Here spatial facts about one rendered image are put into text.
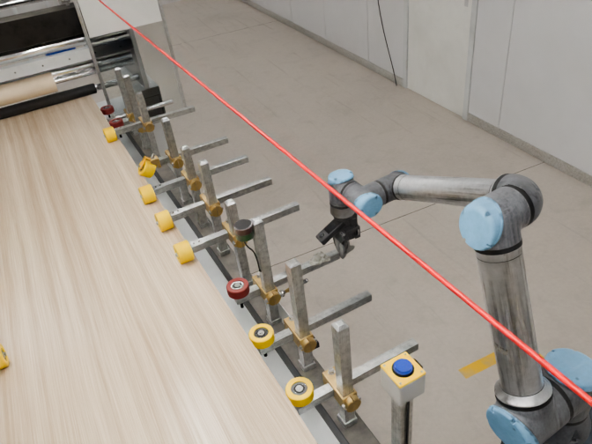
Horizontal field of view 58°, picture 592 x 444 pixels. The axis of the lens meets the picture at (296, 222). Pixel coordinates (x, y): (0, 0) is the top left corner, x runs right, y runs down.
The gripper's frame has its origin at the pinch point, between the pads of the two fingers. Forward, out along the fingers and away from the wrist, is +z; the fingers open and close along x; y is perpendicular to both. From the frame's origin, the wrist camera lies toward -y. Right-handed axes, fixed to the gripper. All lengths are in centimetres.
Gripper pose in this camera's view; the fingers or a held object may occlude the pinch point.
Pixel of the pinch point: (340, 256)
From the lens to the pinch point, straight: 209.1
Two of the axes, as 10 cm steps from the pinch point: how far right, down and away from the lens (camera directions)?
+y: 8.7, -3.6, 3.3
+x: -4.8, -4.8, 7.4
